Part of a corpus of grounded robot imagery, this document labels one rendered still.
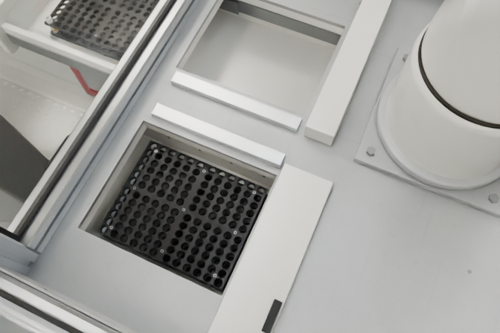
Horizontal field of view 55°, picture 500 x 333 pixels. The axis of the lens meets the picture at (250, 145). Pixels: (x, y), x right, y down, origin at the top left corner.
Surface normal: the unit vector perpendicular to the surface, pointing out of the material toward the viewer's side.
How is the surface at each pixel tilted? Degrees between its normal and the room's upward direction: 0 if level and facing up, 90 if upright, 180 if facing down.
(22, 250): 90
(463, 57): 82
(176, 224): 0
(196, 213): 0
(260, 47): 0
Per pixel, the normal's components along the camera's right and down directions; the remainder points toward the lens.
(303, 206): -0.03, -0.42
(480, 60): -0.45, 0.68
